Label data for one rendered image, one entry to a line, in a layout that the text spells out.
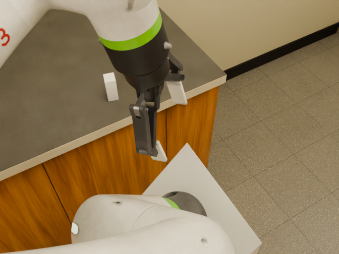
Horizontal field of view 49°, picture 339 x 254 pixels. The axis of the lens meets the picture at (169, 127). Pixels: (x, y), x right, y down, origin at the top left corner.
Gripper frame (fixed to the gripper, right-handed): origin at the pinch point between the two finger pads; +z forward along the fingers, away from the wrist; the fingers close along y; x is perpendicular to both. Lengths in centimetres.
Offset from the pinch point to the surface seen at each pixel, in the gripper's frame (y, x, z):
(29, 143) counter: -1, -51, 24
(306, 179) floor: -64, 30, 145
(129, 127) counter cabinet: -21, -31, 41
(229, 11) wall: -135, -26, 88
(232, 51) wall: -136, -27, 122
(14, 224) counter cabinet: 18, -65, 53
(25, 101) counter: -16, -62, 25
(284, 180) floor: -60, 19, 143
